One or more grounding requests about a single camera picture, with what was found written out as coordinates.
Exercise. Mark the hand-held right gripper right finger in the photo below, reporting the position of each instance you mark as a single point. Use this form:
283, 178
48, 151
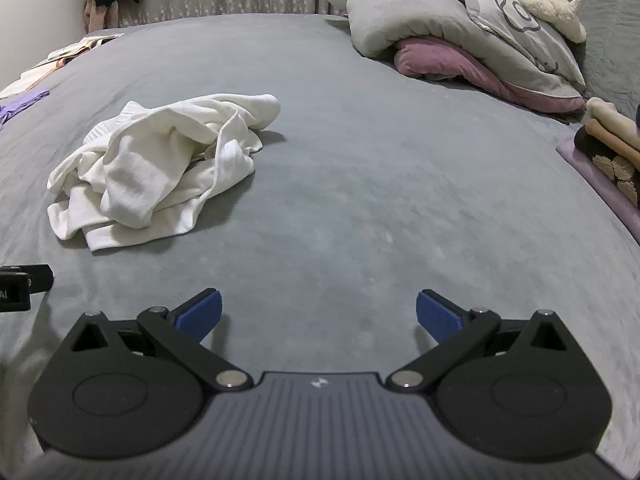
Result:
437, 316

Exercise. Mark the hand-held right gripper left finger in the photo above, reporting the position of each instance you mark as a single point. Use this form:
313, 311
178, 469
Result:
200, 315

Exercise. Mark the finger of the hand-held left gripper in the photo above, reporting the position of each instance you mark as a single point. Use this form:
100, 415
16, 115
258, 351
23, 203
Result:
42, 277

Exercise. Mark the white garment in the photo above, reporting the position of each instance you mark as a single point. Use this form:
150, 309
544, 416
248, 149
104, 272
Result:
150, 160

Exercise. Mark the beige folded clothes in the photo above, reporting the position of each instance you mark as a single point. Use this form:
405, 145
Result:
612, 127

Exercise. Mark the grey bed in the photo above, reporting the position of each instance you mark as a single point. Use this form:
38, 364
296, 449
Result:
375, 185

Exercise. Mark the purple garment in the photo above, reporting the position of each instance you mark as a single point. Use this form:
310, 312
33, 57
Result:
20, 105

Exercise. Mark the purple folded cloth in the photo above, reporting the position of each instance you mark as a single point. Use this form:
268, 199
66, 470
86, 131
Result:
595, 185

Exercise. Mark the brown patterned folded garment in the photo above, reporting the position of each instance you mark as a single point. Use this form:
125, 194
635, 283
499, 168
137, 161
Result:
607, 167

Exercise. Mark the open book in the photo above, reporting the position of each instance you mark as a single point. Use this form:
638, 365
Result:
85, 47

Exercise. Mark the pink blanket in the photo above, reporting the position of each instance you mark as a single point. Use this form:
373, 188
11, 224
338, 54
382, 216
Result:
440, 60

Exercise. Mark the pink hanging cloth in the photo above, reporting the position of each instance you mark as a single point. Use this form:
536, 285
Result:
97, 17

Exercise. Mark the grey printed duvet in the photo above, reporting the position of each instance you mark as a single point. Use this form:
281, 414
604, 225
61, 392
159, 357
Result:
400, 10

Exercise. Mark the grey quilted headboard cover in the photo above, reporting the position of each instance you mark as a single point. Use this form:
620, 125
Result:
610, 35

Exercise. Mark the cream plush toy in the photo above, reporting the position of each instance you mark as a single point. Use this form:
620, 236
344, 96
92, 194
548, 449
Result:
545, 0

